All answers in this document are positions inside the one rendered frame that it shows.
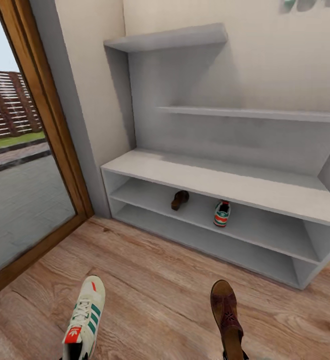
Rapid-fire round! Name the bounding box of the gym shoe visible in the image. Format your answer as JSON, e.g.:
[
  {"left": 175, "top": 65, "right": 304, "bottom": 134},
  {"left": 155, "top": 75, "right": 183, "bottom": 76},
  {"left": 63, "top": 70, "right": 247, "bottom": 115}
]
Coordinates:
[
  {"left": 61, "top": 274, "right": 106, "bottom": 360},
  {"left": 213, "top": 199, "right": 231, "bottom": 227}
]

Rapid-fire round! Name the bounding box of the sandal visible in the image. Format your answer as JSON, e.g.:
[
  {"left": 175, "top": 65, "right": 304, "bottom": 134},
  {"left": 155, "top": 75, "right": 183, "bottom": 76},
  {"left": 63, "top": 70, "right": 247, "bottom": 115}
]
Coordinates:
[
  {"left": 210, "top": 279, "right": 244, "bottom": 360},
  {"left": 171, "top": 190, "right": 190, "bottom": 211}
]

